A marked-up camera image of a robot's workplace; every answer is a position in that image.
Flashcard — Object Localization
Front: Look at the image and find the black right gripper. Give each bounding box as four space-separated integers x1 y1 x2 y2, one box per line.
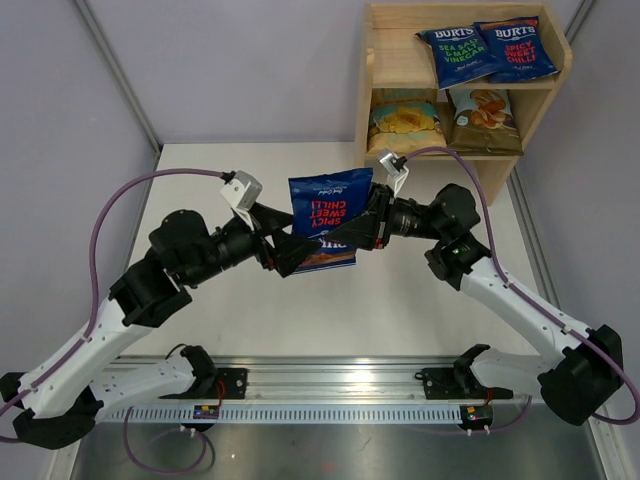
325 183 448 252

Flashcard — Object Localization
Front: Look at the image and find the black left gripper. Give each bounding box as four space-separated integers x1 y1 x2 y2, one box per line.
184 201 321 287

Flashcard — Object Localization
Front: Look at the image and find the upside-down Burts spicy chilli bag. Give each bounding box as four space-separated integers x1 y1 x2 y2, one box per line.
288 168 373 273

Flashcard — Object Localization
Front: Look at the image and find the tan kettle chips bag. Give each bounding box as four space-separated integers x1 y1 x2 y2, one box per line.
366 88 447 156

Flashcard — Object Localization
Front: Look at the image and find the light blue cassava chips bag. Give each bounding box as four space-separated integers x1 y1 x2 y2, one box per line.
447 88 523 155

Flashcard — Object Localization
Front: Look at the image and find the blue Burts sea salt bag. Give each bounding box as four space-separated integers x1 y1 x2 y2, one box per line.
415 25 501 89

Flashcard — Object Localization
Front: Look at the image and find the blue Burts spicy chilli bag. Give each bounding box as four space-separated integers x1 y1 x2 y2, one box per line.
474 16 558 83

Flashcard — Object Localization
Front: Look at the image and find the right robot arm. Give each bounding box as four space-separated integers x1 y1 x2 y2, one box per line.
327 184 624 426

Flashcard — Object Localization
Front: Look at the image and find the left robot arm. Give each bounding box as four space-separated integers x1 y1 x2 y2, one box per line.
1 204 321 450

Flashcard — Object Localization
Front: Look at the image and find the wooden two-tier shelf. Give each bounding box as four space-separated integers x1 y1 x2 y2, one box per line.
353 3 574 208

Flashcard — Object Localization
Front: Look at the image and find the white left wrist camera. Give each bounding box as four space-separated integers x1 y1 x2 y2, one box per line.
220 170 263 232

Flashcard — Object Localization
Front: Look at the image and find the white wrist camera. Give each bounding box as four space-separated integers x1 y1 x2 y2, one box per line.
220 170 263 232
377 149 409 197

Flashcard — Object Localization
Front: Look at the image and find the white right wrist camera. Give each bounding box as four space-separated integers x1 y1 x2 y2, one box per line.
377 149 409 197

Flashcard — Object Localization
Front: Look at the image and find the aluminium mounting rail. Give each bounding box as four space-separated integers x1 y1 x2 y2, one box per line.
99 355 551 401

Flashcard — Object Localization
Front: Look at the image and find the black left base bracket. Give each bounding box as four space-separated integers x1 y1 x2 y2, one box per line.
195 367 249 400

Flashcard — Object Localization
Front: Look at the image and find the black base bracket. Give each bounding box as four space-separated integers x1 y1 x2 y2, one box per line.
195 367 249 400
414 366 514 401

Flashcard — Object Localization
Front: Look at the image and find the black right base bracket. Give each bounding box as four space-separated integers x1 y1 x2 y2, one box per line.
414 366 514 401

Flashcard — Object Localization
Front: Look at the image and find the white slotted cable duct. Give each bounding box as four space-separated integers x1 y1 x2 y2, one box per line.
108 404 462 425

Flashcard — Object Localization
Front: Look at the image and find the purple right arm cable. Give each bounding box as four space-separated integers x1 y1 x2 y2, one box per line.
399 146 640 436

